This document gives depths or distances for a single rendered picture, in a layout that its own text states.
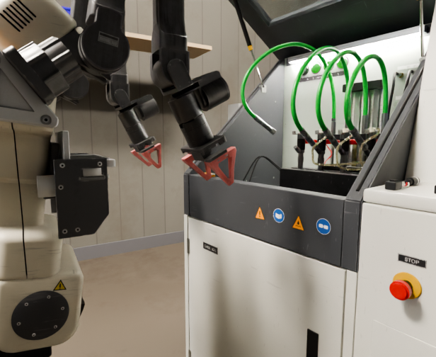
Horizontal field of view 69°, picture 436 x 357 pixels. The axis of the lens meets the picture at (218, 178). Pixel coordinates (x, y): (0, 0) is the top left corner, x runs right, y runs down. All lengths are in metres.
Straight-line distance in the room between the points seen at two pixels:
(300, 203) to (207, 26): 2.90
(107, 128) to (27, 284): 2.36
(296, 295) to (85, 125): 2.44
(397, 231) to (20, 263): 0.75
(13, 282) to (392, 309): 0.76
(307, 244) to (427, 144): 0.39
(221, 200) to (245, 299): 0.32
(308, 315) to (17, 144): 0.78
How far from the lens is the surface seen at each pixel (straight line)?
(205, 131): 0.65
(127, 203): 3.11
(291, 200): 0.84
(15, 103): 0.58
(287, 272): 0.91
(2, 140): 0.74
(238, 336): 1.16
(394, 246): 0.74
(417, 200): 0.70
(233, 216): 1.02
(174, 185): 3.24
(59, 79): 0.58
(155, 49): 0.66
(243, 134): 1.36
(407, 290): 0.71
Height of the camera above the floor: 1.09
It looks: 7 degrees down
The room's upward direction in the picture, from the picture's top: straight up
